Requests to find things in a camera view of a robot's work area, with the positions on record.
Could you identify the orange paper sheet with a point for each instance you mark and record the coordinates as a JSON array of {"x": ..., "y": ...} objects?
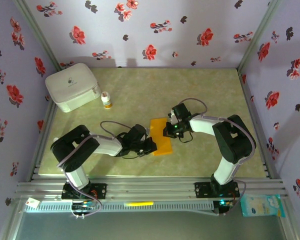
[{"x": 160, "y": 140}]

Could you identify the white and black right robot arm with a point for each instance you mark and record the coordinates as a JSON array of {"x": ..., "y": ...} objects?
[{"x": 232, "y": 142}]

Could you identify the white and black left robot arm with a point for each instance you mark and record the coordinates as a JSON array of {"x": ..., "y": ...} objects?
[{"x": 75, "y": 150}]

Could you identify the white pill bottle orange label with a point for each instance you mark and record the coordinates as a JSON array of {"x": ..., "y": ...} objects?
[{"x": 106, "y": 100}]

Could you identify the yellow sticker strip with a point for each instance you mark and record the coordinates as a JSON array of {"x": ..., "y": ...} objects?
[{"x": 138, "y": 204}]

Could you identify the white zippered pouch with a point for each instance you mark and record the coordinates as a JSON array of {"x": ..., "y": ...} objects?
[{"x": 70, "y": 82}]

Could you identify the blue wet wipes pack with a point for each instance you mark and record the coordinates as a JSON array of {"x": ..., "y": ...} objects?
[{"x": 262, "y": 206}]

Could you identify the white paper tag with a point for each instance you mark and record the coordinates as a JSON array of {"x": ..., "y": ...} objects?
[{"x": 32, "y": 202}]

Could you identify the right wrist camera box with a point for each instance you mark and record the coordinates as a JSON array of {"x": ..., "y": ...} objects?
[{"x": 173, "y": 118}]

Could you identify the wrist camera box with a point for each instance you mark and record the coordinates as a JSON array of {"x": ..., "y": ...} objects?
[
  {"x": 173, "y": 118},
  {"x": 147, "y": 130}
]

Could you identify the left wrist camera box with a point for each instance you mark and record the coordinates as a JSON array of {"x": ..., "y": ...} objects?
[{"x": 147, "y": 130}]

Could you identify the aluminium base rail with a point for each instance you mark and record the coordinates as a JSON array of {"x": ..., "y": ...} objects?
[{"x": 152, "y": 186}]

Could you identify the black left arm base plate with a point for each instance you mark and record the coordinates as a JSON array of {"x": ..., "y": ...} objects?
[{"x": 100, "y": 191}]

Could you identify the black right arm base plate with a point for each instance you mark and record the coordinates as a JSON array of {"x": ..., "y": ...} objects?
[{"x": 202, "y": 190}]

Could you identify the aluminium corner post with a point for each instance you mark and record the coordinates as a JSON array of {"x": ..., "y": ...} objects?
[
  {"x": 257, "y": 35},
  {"x": 39, "y": 35}
]

